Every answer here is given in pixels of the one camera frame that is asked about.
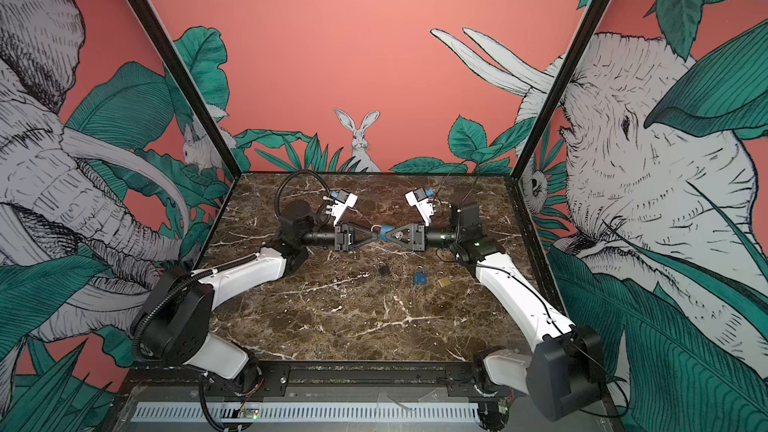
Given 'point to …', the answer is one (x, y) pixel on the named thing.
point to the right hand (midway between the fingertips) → (388, 238)
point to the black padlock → (383, 269)
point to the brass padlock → (444, 281)
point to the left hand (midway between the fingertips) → (376, 237)
